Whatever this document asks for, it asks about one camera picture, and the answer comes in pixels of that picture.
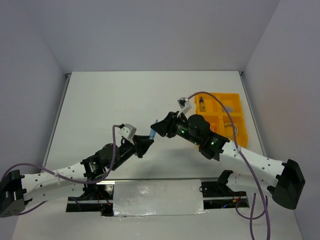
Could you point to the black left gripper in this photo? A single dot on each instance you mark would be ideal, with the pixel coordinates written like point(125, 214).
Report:
point(141, 144)

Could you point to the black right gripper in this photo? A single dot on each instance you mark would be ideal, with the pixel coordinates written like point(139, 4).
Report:
point(167, 124)

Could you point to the blue highlighter marker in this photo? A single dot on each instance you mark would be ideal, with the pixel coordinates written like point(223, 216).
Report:
point(152, 134)

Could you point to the small blue-capped glue bottle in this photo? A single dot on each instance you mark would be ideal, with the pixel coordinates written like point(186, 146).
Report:
point(202, 107)

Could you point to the beige tape roll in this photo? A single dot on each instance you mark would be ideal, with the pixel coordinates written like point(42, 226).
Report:
point(230, 130)

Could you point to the clear round pin container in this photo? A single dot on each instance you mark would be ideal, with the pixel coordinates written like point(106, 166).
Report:
point(229, 109)

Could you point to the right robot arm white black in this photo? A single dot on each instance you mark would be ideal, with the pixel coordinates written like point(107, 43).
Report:
point(242, 169)

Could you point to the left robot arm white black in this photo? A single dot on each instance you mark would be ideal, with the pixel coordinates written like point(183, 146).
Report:
point(17, 190)

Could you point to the silver foil sheet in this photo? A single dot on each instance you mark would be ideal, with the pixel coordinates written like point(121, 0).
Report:
point(157, 198)

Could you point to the yellow four-compartment tray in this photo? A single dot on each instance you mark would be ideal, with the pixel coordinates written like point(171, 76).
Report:
point(217, 118)

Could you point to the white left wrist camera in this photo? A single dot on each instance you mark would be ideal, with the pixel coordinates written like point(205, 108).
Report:
point(127, 131)

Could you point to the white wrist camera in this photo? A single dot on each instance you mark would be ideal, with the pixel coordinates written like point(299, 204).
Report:
point(127, 131)
point(185, 106)

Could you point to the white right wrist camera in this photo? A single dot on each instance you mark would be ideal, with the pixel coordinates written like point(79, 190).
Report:
point(185, 106)

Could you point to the black base rail with wiring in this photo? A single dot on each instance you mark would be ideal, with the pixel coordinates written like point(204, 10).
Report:
point(99, 198)

